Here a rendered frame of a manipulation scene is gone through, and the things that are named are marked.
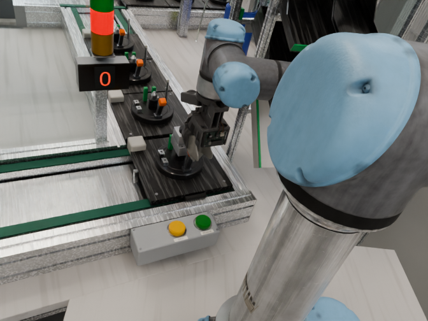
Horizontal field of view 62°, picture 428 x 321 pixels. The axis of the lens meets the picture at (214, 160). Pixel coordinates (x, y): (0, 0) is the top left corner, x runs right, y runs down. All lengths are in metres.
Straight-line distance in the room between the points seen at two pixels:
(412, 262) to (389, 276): 1.44
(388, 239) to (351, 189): 2.37
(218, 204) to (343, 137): 0.75
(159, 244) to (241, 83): 0.44
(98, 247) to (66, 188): 0.21
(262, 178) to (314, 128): 0.98
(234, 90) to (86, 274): 0.57
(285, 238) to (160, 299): 0.59
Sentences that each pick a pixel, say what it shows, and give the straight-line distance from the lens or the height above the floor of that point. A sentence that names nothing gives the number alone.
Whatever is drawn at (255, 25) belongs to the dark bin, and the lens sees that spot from 1.09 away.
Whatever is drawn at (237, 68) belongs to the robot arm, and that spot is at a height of 1.40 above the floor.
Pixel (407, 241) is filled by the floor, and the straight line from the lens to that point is 2.73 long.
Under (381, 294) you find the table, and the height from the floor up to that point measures 0.86.
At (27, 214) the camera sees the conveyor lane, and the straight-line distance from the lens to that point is 0.99.
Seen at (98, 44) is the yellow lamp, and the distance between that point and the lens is 0.89.
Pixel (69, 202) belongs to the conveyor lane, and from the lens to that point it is 1.01.
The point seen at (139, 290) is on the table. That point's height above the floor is 0.86.
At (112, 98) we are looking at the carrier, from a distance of 1.25.
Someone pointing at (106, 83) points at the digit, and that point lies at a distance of 0.93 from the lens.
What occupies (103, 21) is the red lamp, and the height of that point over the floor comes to 1.34.
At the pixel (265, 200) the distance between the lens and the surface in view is 1.17.
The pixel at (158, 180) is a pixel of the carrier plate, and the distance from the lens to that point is 0.99.
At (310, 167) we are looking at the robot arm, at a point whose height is 1.51.
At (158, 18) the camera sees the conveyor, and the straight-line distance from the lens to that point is 2.12.
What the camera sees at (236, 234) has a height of 0.86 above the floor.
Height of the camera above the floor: 1.67
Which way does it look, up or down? 40 degrees down
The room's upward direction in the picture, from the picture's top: 15 degrees clockwise
